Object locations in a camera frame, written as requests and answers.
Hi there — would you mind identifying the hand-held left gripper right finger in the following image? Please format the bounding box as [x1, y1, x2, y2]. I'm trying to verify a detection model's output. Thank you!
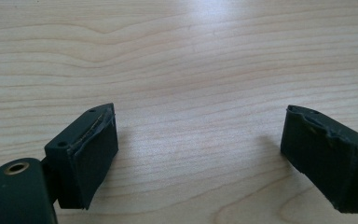
[280, 105, 358, 215]

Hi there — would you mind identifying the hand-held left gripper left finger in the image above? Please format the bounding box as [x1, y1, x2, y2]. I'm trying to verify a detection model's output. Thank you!
[44, 103, 119, 210]

